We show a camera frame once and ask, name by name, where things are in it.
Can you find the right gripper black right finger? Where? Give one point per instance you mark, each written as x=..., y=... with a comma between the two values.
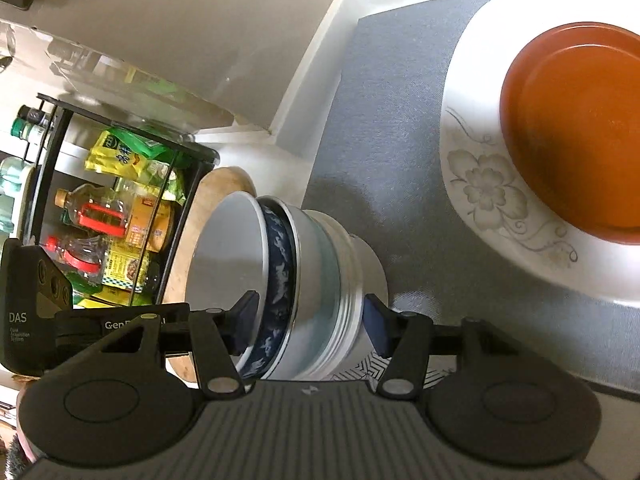
x=404, y=338

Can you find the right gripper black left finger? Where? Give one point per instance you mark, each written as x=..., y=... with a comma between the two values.
x=217, y=335

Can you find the blue patterned white bowl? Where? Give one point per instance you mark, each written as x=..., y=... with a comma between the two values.
x=245, y=247

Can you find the light blue ceramic bowl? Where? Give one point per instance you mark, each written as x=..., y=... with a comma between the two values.
x=333, y=271

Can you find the brown round plate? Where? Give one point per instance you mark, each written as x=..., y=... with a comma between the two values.
x=569, y=114

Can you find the wooden cutting board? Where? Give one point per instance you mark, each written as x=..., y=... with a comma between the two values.
x=212, y=189

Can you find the patterned black white tile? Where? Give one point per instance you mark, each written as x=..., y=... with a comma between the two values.
x=372, y=367

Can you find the upper white floral plate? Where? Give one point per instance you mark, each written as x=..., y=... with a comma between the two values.
x=481, y=181

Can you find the grey counter mat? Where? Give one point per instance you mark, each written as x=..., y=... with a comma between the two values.
x=378, y=173

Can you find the yellow green snack bag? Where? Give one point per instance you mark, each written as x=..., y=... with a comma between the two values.
x=141, y=166

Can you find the oil bottle red handle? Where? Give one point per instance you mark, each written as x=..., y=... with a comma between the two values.
x=138, y=220

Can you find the black wire storage rack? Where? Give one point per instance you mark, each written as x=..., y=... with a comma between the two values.
x=195, y=160

